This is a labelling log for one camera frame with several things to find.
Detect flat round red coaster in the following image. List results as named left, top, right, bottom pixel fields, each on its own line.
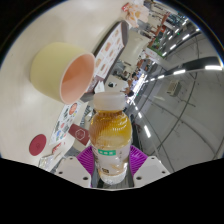
left=28, top=133, right=48, bottom=157

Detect ceiling air conditioner unit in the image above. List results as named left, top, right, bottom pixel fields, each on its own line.
left=166, top=79, right=183, bottom=98

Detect ceiling strip lights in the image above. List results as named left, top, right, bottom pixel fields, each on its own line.
left=128, top=19, right=224, bottom=141

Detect printed sticker leaflet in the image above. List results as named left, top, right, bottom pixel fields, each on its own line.
left=49, top=101, right=83, bottom=146

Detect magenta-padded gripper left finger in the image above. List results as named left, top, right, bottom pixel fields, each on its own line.
left=54, top=145, right=98, bottom=189

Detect clear bottle with amber drink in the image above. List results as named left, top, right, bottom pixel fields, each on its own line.
left=88, top=91, right=133, bottom=186

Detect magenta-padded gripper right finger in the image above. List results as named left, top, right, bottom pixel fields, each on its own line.
left=128, top=144, right=172, bottom=189

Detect crumpled white napkin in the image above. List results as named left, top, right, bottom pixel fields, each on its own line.
left=94, top=81, right=106, bottom=95

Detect small red packet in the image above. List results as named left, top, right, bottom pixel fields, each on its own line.
left=51, top=142, right=63, bottom=155

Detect red paper cup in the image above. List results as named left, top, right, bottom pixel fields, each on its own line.
left=68, top=123, right=91, bottom=147

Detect clear plastic bag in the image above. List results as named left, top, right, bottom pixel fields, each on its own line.
left=37, top=153, right=56, bottom=168

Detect yellow cup with pink inside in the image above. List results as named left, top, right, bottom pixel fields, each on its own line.
left=29, top=41, right=97, bottom=105

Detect beige canteen chairs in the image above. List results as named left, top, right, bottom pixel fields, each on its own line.
left=113, top=6, right=201, bottom=88

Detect food wrapper with fries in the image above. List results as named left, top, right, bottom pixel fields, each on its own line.
left=127, top=0, right=150, bottom=28

